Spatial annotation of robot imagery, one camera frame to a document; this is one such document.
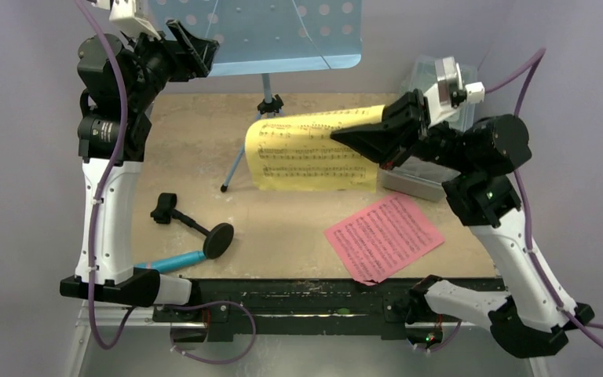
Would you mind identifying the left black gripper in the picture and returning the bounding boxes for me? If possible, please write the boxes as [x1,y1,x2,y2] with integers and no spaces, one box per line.
[121,18,216,111]

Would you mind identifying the light blue music stand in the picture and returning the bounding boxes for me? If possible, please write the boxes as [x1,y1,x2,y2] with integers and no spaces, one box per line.
[145,0,362,193]

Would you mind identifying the yellow sheet music page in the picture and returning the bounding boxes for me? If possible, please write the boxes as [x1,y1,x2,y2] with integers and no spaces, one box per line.
[245,104,385,192]

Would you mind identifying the pink sheet music page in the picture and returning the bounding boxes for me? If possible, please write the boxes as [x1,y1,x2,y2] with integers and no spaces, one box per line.
[324,193,445,286]

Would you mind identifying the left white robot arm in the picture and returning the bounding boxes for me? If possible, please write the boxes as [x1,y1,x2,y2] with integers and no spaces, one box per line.
[60,20,220,321]

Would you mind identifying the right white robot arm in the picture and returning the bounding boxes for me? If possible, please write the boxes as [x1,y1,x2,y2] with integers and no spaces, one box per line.
[331,84,594,358]

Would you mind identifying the clear plastic storage box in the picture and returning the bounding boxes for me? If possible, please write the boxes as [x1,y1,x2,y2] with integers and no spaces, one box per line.
[380,55,478,202]

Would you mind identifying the black microphone desk stand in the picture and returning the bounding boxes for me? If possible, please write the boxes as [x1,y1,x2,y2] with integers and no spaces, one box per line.
[150,192,235,259]

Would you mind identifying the teal microphone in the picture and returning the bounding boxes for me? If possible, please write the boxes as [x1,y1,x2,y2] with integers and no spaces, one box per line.
[135,251,207,273]

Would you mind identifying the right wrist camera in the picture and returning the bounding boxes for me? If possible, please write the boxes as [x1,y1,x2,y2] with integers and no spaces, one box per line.
[423,57,485,127]

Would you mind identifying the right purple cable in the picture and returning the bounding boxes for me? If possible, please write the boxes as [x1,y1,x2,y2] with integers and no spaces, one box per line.
[483,47,603,363]

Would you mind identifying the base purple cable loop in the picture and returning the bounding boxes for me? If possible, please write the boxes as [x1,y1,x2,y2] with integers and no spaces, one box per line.
[169,300,257,368]

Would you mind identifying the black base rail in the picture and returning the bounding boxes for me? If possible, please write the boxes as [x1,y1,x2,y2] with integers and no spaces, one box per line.
[150,278,506,343]

